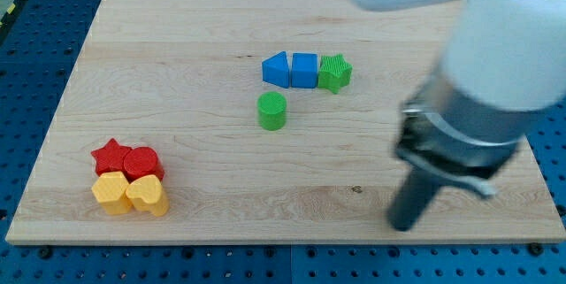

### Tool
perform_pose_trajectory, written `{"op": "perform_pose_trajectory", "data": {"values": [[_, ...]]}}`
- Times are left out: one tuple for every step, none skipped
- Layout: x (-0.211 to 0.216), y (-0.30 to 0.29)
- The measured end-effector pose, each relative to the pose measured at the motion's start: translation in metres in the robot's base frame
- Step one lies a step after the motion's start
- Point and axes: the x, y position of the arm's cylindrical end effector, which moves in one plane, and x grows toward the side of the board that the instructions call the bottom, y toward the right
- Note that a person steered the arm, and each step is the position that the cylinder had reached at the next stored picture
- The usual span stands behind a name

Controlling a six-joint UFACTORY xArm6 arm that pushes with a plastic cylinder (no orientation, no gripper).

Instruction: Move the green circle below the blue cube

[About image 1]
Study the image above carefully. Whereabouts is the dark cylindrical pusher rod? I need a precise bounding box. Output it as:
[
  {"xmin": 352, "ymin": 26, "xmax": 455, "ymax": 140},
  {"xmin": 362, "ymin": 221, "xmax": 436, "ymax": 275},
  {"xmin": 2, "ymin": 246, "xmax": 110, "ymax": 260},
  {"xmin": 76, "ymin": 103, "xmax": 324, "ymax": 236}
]
[{"xmin": 386, "ymin": 168, "xmax": 441, "ymax": 231}]

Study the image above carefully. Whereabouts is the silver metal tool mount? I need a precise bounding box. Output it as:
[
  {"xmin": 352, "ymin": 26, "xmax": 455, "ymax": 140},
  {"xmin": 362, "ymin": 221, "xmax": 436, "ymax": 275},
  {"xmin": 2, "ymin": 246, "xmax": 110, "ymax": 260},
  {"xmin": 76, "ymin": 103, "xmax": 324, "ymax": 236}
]
[{"xmin": 395, "ymin": 66, "xmax": 539, "ymax": 199}]

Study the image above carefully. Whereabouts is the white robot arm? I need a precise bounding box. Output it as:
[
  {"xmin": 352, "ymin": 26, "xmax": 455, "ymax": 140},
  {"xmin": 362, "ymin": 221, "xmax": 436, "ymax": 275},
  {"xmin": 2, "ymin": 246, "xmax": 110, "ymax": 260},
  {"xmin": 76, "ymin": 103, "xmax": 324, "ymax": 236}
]
[{"xmin": 352, "ymin": 0, "xmax": 565, "ymax": 231}]

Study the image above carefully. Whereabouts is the blue cube block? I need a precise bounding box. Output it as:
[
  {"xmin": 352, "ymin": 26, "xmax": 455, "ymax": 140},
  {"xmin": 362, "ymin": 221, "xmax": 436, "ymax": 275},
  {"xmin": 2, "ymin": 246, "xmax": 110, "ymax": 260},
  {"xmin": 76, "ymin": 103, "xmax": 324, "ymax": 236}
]
[{"xmin": 291, "ymin": 52, "xmax": 317, "ymax": 88}]

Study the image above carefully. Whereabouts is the green star block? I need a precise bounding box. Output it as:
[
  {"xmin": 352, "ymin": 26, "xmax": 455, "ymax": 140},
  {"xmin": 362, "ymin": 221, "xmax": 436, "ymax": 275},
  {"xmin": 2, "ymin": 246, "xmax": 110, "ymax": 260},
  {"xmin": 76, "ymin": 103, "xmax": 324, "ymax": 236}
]
[{"xmin": 317, "ymin": 54, "xmax": 353, "ymax": 94}]

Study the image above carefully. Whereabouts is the green cylinder block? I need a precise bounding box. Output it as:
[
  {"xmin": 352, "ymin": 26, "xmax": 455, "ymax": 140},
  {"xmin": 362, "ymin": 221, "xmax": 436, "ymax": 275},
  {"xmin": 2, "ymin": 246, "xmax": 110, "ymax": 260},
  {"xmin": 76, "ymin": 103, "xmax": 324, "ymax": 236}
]
[{"xmin": 256, "ymin": 91, "xmax": 287, "ymax": 131}]

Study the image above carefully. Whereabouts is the blue triangle block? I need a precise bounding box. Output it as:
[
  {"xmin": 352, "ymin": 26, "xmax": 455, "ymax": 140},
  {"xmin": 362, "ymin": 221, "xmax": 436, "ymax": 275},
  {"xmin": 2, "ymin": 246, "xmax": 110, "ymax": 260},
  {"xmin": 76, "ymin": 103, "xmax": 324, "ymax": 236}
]
[{"xmin": 262, "ymin": 51, "xmax": 291, "ymax": 88}]

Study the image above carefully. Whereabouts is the light wooden board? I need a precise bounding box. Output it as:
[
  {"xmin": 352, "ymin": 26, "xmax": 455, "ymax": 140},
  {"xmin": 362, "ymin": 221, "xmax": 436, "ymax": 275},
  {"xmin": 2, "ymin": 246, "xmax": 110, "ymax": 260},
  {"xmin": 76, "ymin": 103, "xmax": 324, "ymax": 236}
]
[{"xmin": 6, "ymin": 0, "xmax": 565, "ymax": 245}]

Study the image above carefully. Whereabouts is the yellow heart block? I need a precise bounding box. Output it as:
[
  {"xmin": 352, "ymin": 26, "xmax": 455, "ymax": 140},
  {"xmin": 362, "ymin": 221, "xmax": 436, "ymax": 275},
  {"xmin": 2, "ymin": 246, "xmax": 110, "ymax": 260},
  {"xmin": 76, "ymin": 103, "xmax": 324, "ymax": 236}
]
[{"xmin": 126, "ymin": 174, "xmax": 170, "ymax": 217}]

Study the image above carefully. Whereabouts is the red cylinder block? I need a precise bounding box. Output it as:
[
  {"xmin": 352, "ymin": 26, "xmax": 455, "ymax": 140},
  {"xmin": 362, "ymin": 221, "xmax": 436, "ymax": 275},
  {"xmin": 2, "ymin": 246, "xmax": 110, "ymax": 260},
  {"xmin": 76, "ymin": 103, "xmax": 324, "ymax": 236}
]
[{"xmin": 123, "ymin": 147, "xmax": 164, "ymax": 181}]

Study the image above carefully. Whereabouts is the yellow pentagon block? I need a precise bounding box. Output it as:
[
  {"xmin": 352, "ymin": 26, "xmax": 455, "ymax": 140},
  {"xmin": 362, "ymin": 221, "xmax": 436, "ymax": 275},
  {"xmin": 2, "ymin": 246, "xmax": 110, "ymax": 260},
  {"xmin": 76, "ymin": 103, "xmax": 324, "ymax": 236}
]
[{"xmin": 91, "ymin": 171, "xmax": 132, "ymax": 215}]

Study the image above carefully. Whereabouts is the red star block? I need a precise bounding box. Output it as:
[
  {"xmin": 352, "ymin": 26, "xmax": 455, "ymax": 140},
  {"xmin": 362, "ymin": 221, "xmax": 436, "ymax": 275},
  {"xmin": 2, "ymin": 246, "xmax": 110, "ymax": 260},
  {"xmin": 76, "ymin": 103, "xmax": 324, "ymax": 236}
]
[{"xmin": 90, "ymin": 138, "xmax": 132, "ymax": 176}]

